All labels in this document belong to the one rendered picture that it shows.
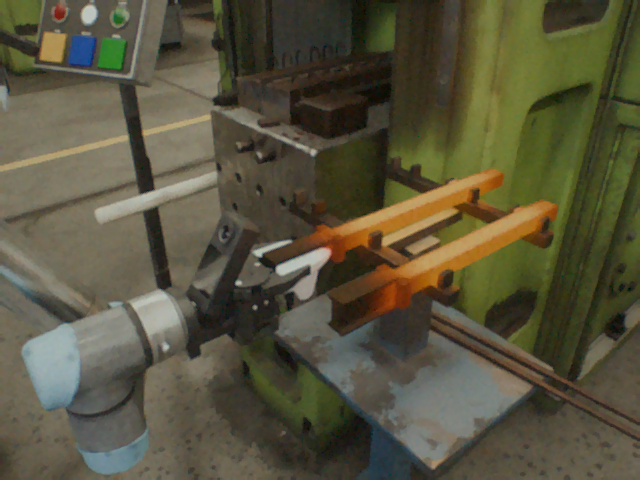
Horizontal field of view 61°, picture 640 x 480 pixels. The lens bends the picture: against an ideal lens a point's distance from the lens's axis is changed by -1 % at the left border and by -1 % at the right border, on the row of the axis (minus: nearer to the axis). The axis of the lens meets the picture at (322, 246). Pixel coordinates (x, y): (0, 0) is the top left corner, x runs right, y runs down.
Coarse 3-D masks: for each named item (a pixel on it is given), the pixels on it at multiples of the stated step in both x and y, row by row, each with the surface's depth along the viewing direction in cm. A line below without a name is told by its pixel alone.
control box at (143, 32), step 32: (64, 0) 144; (96, 0) 140; (128, 0) 137; (160, 0) 140; (64, 32) 144; (96, 32) 140; (128, 32) 137; (160, 32) 142; (64, 64) 144; (96, 64) 140; (128, 64) 137
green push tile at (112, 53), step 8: (104, 40) 138; (112, 40) 137; (120, 40) 137; (104, 48) 138; (112, 48) 137; (120, 48) 137; (104, 56) 138; (112, 56) 137; (120, 56) 137; (104, 64) 138; (112, 64) 137; (120, 64) 137
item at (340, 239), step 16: (480, 176) 88; (496, 176) 88; (432, 192) 83; (448, 192) 83; (464, 192) 84; (480, 192) 87; (400, 208) 78; (416, 208) 78; (432, 208) 81; (352, 224) 74; (368, 224) 74; (384, 224) 75; (400, 224) 78; (304, 240) 70; (320, 240) 70; (336, 240) 70; (352, 240) 73; (272, 256) 67; (288, 256) 67; (336, 256) 71
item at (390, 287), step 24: (528, 216) 76; (552, 216) 79; (456, 240) 71; (480, 240) 71; (504, 240) 73; (384, 264) 65; (408, 264) 66; (432, 264) 66; (456, 264) 68; (360, 288) 60; (384, 288) 62; (408, 288) 62; (336, 312) 59; (360, 312) 61; (384, 312) 63
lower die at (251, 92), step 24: (288, 72) 125; (336, 72) 128; (360, 72) 128; (384, 72) 132; (240, 96) 130; (264, 96) 122; (288, 96) 116; (312, 96) 120; (384, 96) 135; (288, 120) 119
